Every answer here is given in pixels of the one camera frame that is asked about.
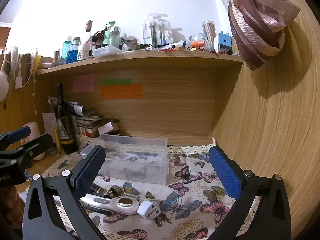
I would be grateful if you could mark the butterfly print cloth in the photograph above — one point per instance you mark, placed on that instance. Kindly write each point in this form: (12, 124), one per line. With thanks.
(191, 206)

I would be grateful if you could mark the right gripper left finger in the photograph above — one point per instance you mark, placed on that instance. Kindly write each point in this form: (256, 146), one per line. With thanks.
(41, 219)

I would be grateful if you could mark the pink silk scarf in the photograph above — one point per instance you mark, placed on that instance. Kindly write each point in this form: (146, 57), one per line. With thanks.
(258, 28)

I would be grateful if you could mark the black gold rectangular case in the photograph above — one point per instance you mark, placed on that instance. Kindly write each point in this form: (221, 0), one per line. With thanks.
(113, 192)

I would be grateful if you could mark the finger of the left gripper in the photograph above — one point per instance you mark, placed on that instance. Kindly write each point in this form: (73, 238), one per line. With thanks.
(15, 136)
(34, 148)

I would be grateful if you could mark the green sticky note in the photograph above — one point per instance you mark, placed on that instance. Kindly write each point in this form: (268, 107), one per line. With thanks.
(112, 82)

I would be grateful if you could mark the dark wine bottle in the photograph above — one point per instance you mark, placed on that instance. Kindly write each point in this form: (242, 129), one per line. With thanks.
(64, 122)

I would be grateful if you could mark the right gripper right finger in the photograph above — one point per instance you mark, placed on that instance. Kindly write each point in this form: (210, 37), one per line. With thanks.
(272, 219)

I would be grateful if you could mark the orange sticky note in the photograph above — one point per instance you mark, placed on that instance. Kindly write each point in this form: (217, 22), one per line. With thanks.
(134, 92)

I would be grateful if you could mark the stack of books and papers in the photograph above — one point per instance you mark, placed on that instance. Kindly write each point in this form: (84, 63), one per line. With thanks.
(85, 122)

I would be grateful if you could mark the white cube charger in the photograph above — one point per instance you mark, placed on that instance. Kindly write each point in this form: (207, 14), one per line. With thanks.
(148, 210)

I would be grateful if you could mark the clear cosmetic organizer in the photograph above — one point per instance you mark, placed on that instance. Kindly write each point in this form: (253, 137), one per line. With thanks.
(157, 30)

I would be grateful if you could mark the clear plastic storage box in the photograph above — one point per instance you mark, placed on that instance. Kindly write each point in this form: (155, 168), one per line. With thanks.
(143, 160)

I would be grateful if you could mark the blue box on shelf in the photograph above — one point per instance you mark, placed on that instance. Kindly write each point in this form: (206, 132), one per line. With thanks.
(224, 45)

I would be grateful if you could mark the mint green bottle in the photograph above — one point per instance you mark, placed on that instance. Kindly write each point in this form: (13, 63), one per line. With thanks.
(111, 35)

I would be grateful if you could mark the jar with sticks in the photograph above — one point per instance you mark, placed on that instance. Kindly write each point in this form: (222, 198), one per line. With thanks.
(209, 32)

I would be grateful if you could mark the pink sticky note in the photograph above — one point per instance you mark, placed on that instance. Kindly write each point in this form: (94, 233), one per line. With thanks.
(84, 83)

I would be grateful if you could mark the blue bottle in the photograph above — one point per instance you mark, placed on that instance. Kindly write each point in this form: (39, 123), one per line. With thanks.
(70, 49)

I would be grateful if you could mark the white plastic tray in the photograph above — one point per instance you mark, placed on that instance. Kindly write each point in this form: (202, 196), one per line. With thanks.
(106, 51)

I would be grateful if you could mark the wooden shelf board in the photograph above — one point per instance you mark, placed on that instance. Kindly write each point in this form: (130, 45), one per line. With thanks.
(143, 59)

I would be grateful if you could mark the small white box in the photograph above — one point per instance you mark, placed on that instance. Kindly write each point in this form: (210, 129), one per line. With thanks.
(108, 128)

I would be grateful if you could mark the white facial massager device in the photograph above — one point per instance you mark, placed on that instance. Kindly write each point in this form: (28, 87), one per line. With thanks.
(124, 205)

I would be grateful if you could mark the white fluffy pompom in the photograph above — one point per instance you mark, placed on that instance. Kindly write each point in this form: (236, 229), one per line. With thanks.
(4, 85)

